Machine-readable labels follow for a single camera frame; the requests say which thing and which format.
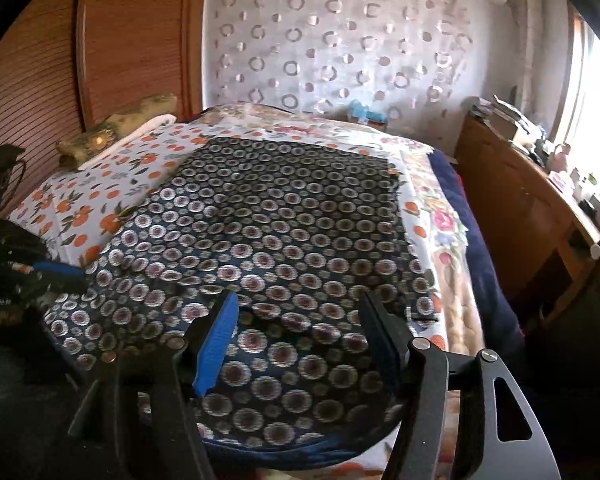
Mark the floral quilt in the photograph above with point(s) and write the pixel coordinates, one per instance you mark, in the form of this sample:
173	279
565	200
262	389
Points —
440	220

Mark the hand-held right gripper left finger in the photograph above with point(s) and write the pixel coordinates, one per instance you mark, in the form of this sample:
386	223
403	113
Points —
215	345

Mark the dark circle-patterned shirt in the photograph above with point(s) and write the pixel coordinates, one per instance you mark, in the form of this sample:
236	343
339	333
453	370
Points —
280	240

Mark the wooden cabinet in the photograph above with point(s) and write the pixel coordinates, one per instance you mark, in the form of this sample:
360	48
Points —
520	210

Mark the white window curtain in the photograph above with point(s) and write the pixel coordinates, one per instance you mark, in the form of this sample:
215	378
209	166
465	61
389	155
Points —
522	35

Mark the stack of books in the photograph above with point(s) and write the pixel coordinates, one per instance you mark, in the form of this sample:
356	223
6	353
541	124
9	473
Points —
510	117

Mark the navy blue blanket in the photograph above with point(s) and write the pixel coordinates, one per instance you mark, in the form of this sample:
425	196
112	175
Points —
480	270

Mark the orange fruit print bedsheet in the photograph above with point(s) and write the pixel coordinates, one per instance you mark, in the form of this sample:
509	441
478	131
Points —
70	210

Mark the sheer circle-patterned curtain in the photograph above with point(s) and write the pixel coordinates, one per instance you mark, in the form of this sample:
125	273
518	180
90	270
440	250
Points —
330	45

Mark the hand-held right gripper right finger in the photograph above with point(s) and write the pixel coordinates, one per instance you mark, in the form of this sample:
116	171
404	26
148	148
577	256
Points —
382	345

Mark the olive paisley folded cloth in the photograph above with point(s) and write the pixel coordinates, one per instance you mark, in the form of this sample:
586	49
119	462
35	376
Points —
112	130

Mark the pink figurine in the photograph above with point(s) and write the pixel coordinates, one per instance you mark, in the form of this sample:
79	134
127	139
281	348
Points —
561	156

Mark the wooden wardrobe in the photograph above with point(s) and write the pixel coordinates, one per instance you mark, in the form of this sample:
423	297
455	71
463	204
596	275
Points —
105	50

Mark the blue tissue box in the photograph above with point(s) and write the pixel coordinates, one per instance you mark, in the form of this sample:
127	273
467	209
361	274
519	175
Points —
366	112

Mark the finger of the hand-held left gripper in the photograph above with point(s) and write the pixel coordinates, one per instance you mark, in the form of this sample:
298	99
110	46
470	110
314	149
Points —
60	272

